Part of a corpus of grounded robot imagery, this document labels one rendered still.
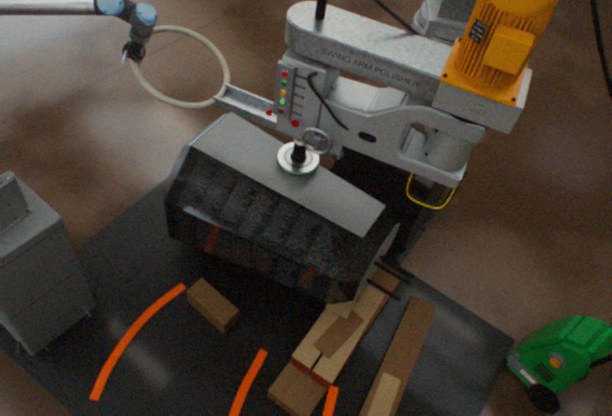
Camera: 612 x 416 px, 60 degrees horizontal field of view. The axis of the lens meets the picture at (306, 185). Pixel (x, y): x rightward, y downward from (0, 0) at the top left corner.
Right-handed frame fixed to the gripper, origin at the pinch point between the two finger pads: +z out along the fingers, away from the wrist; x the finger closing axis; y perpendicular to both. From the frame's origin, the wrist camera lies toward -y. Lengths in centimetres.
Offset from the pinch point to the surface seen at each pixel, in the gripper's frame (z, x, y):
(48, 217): 31, -22, 72
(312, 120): -41, 73, 42
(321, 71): -67, 65, 37
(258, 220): 15, 71, 66
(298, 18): -76, 51, 22
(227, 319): 67, 73, 103
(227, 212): 25, 58, 60
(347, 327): 36, 130, 111
